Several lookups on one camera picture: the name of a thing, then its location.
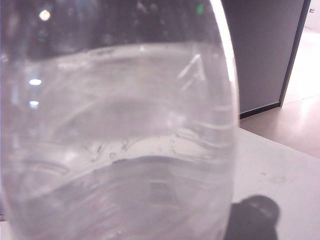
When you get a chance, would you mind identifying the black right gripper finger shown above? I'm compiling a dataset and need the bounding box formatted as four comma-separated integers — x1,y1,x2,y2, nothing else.
228,194,281,240

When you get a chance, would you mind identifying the clear water bottle red label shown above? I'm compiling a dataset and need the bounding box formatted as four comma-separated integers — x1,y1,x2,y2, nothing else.
0,0,241,240

